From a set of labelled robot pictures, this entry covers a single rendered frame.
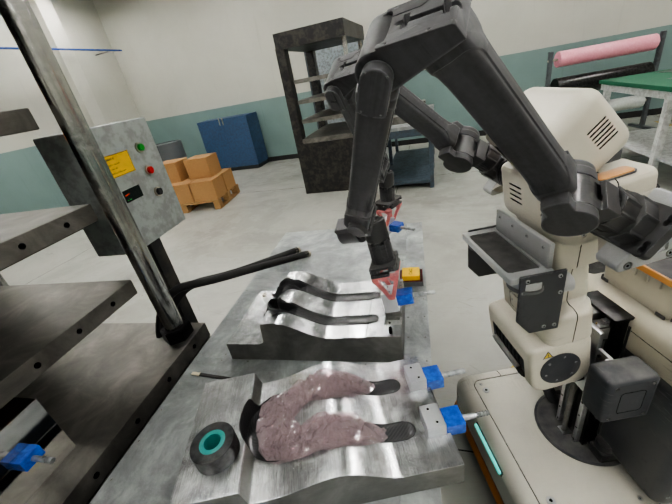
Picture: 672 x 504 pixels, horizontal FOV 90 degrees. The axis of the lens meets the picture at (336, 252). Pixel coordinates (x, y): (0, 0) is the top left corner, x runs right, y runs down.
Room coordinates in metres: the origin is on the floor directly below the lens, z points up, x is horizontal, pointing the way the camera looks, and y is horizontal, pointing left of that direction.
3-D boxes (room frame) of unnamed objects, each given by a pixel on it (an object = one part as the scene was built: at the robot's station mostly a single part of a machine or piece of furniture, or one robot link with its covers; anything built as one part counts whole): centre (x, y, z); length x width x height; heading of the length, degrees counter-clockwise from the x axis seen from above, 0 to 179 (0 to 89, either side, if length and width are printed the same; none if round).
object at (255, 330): (0.83, 0.09, 0.87); 0.50 x 0.26 x 0.14; 74
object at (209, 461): (0.41, 0.28, 0.93); 0.08 x 0.08 x 0.04
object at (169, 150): (7.34, 2.95, 0.44); 0.59 x 0.59 x 0.88
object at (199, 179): (5.56, 2.10, 0.37); 1.20 x 0.82 x 0.74; 78
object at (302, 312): (0.81, 0.07, 0.92); 0.35 x 0.16 x 0.09; 74
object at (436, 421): (0.42, -0.17, 0.85); 0.13 x 0.05 x 0.05; 91
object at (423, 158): (5.15, -1.41, 0.46); 1.90 x 0.70 x 0.92; 160
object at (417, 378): (0.53, -0.17, 0.85); 0.13 x 0.05 x 0.05; 91
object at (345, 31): (5.52, -0.43, 1.03); 1.54 x 0.94 x 2.06; 160
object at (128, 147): (1.23, 0.70, 0.73); 0.30 x 0.22 x 1.47; 164
